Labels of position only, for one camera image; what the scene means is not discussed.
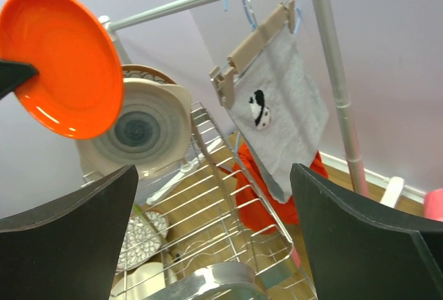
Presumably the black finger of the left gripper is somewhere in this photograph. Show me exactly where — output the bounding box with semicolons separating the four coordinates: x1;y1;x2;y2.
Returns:
0;60;39;99

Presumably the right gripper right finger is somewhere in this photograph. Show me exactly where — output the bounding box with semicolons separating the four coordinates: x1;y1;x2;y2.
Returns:
290;164;442;299

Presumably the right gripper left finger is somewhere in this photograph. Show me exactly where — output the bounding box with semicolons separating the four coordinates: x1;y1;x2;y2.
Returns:
1;165;138;299

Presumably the orange plate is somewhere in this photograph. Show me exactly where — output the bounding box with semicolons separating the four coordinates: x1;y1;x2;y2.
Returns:
1;0;124;139

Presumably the floral brown rim plate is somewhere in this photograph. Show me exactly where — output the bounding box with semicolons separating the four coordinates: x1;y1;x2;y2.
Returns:
116;211;169;272
121;64;176;85

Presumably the grey swirl ceramic plate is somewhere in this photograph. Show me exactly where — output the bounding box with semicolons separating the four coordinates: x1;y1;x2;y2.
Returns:
76;78;192;180

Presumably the steel two-tier dish rack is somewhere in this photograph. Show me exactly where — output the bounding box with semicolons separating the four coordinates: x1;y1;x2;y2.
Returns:
81;101;318;300

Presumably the white divided plate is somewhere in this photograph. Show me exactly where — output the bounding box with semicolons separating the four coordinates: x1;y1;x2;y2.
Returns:
109;262;178;300

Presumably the pink patterned garment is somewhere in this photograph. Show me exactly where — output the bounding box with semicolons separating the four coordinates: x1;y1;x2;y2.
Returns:
424;188;443;222

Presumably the orange garment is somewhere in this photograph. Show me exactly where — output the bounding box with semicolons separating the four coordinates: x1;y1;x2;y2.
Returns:
230;142;329;235

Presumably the grey towel with panda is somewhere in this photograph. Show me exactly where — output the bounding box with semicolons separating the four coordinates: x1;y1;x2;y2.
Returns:
228;28;329;204

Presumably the beige clip hanger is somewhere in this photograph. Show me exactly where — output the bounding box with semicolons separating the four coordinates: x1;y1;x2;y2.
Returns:
209;0;297;109

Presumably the white clothes rail frame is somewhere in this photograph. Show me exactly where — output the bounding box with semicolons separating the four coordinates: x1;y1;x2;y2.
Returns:
99;0;369;197

